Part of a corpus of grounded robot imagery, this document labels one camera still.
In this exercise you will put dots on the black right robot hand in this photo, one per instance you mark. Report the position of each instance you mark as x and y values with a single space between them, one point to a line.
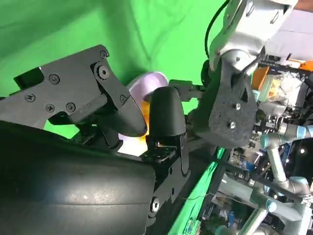
73 176

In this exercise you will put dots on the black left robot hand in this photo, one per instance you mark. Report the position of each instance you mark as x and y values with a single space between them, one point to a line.
189 89

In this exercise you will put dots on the lilac plate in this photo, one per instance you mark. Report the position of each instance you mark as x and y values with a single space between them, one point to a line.
148 83

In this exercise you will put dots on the orange box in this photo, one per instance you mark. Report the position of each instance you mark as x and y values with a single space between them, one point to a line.
260 78

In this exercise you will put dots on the green table cloth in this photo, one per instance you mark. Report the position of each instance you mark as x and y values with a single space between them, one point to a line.
73 29

